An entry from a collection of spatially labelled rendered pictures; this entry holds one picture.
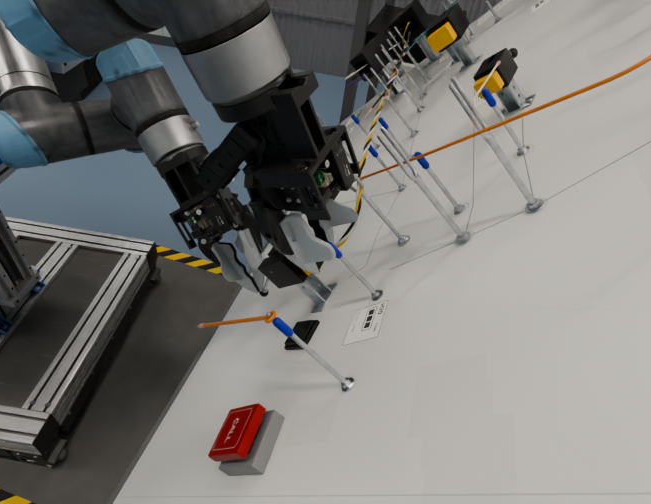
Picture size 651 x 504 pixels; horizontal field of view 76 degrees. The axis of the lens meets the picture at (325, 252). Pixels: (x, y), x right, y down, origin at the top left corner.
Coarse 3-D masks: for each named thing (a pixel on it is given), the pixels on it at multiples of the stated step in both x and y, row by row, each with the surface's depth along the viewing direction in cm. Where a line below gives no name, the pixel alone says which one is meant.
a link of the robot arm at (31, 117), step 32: (0, 32) 56; (0, 64) 55; (32, 64) 57; (0, 96) 55; (32, 96) 55; (0, 128) 53; (32, 128) 54; (64, 128) 56; (32, 160) 56; (64, 160) 59
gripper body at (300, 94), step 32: (288, 96) 31; (256, 128) 35; (288, 128) 33; (320, 128) 34; (256, 160) 38; (288, 160) 36; (320, 160) 35; (352, 160) 40; (256, 192) 40; (288, 192) 38; (320, 192) 37
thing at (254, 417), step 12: (240, 408) 42; (252, 408) 41; (264, 408) 41; (228, 420) 42; (240, 420) 40; (252, 420) 39; (228, 432) 40; (240, 432) 39; (252, 432) 39; (216, 444) 40; (228, 444) 39; (240, 444) 38; (252, 444) 40; (216, 456) 39; (228, 456) 38; (240, 456) 37
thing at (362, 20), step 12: (360, 0) 118; (372, 0) 120; (360, 12) 120; (360, 24) 122; (360, 36) 124; (360, 48) 126; (396, 60) 131; (348, 72) 132; (348, 84) 134; (348, 96) 137; (372, 96) 191; (348, 108) 139
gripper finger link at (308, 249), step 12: (288, 216) 41; (300, 216) 40; (288, 228) 42; (300, 228) 41; (288, 240) 42; (300, 240) 42; (312, 240) 41; (300, 252) 43; (312, 252) 43; (324, 252) 42; (300, 264) 44; (312, 264) 46
